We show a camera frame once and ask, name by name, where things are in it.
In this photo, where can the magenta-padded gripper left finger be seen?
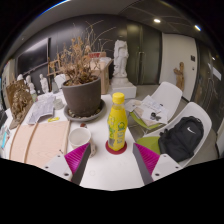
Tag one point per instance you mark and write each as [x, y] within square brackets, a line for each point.
[77, 158]

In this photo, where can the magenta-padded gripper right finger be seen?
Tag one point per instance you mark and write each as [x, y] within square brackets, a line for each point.
[146, 158]

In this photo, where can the yellow drink bottle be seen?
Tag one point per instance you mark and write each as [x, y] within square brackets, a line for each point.
[117, 126]

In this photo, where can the green seat cushion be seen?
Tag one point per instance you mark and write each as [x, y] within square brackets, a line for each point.
[148, 143]
[141, 122]

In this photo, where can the white ceramic cup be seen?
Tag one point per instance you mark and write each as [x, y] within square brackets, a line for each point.
[79, 136]

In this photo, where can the small brown round object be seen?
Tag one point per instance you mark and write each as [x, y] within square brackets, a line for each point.
[83, 125]

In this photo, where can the flat round red coaster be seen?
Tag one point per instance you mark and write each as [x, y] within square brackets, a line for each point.
[111, 150]

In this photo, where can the black backpack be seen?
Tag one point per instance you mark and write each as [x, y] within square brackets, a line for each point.
[180, 140]

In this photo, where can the grey plant saucer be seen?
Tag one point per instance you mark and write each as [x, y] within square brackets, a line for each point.
[71, 117]

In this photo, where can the light wooden slatted board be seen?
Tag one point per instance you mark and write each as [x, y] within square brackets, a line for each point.
[36, 143]

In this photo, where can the small yellow flat item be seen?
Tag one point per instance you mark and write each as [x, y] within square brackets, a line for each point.
[53, 119]

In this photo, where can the loose white papers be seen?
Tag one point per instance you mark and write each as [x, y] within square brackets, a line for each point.
[150, 106]

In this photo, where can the small white paper cup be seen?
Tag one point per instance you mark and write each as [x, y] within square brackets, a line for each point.
[58, 104]

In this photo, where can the open printed booklet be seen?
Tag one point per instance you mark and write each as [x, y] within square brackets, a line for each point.
[41, 110]

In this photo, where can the dark pot with dried plant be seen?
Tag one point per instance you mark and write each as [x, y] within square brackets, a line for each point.
[81, 98]

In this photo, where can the white shell chair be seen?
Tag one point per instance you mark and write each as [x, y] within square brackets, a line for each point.
[168, 93]
[196, 110]
[60, 80]

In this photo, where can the white square plinth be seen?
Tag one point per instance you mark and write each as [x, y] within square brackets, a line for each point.
[123, 89]

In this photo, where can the grey spray bottle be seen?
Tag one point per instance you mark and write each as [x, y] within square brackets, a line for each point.
[55, 88]

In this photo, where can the pale green bottle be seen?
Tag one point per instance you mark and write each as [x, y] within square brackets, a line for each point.
[33, 96]

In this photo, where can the colourful printed booklet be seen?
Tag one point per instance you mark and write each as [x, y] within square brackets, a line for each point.
[4, 138]

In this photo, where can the small white statuette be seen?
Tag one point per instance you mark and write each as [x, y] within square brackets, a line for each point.
[44, 85]
[30, 85]

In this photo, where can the cardboard box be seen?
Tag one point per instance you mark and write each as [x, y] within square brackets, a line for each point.
[105, 76]

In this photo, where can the wooden figure statue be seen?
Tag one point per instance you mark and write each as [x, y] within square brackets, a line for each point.
[180, 75]

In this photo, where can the wooden easel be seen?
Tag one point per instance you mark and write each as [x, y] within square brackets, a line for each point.
[53, 66]

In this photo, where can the small white bust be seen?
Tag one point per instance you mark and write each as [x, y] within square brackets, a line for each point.
[20, 77]

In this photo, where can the dark double door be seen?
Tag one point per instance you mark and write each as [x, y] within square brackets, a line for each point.
[148, 56]

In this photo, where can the large white plaster statue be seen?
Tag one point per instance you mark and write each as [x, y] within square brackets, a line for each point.
[120, 58]

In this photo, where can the round ceiling spotlight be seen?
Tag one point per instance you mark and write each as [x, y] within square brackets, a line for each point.
[157, 20]
[197, 27]

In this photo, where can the black wall switch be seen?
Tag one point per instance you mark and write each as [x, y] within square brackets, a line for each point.
[192, 57]

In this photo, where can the black wall screen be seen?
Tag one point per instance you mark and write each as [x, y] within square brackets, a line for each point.
[33, 56]

